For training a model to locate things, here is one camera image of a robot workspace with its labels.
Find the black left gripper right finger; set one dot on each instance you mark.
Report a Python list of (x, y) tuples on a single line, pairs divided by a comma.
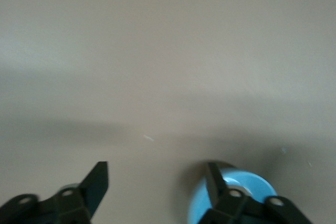
[(236, 208)]

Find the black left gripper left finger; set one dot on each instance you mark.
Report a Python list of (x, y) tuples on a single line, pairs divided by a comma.
[(68, 203)]

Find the blue bowl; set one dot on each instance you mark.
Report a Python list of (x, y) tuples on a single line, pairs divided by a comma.
[(252, 182)]

